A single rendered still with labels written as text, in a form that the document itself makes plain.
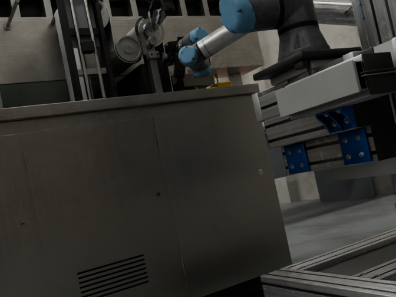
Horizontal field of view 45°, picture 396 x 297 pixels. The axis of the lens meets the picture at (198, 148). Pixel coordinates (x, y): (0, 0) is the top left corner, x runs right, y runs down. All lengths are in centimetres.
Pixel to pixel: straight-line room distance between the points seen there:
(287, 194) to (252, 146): 393
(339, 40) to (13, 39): 364
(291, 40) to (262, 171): 83
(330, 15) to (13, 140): 122
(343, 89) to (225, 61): 180
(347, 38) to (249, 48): 237
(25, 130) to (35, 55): 77
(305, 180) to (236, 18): 465
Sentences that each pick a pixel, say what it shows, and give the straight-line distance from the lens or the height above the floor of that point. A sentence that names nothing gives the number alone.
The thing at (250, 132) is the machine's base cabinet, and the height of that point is 69.
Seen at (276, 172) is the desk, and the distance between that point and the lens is 420.
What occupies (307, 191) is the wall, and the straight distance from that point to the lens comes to 588.
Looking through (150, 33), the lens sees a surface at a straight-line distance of 223.
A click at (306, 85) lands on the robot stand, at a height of 71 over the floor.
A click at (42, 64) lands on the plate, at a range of 240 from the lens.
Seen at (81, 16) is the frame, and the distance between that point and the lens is 205.
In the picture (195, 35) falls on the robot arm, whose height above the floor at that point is 111.
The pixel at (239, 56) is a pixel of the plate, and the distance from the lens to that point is 289.
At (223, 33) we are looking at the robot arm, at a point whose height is 106.
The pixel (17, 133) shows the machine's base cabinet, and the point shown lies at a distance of 169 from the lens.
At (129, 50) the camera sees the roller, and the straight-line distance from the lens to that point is 218.
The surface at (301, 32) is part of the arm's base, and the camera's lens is 138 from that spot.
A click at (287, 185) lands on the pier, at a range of 593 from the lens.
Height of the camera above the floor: 56
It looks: 3 degrees up
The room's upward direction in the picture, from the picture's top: 12 degrees counter-clockwise
